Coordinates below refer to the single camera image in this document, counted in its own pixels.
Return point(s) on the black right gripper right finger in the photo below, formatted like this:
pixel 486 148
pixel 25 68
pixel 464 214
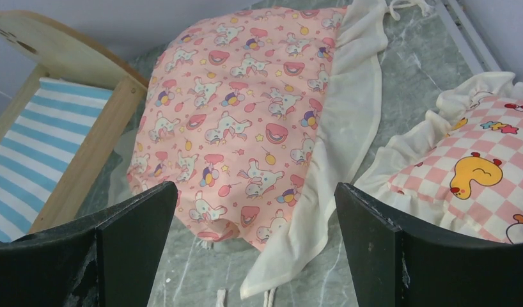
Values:
pixel 396 259

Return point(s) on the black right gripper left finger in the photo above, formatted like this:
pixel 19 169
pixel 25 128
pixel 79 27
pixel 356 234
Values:
pixel 108 258

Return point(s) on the wooden pet bed frame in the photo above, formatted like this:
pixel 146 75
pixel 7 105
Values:
pixel 60 128

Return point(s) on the pink unicorn print mattress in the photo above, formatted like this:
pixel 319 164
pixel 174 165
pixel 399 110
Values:
pixel 256 116

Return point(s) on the pink checkered duck pillow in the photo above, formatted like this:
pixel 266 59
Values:
pixel 461 168

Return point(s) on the aluminium rail at table edge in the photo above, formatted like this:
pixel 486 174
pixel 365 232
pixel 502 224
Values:
pixel 471 46

